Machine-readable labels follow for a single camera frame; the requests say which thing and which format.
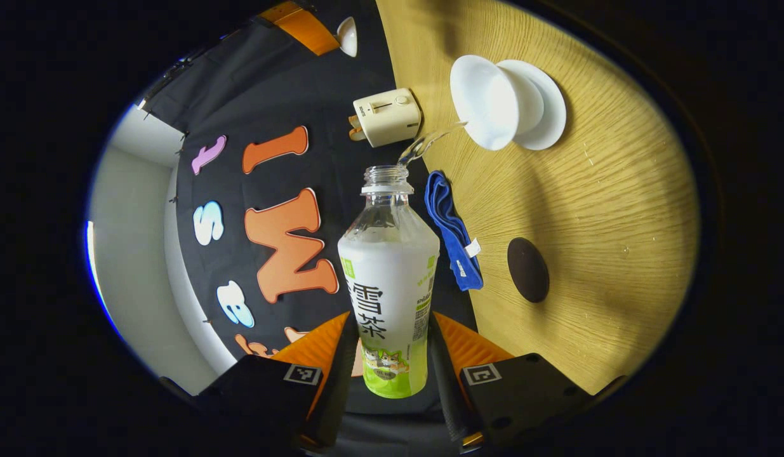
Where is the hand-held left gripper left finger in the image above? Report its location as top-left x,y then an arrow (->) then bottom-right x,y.
195,311 -> 361,448

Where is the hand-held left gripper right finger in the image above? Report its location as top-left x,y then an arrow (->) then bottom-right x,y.
430,311 -> 595,451

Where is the clear water bottle green label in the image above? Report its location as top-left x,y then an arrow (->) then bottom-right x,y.
338,164 -> 441,399

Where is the dark round coaster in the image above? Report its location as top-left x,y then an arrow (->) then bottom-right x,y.
507,237 -> 550,303

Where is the white teacup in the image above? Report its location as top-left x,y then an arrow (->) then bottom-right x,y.
450,55 -> 545,151

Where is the black backdrop cloth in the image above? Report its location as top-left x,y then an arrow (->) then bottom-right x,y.
136,0 -> 488,439

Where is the white toaster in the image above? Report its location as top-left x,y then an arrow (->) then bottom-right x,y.
353,88 -> 423,149

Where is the blue towel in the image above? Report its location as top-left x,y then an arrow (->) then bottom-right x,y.
425,170 -> 484,291

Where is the white saucer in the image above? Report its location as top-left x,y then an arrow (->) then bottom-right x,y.
496,59 -> 567,151

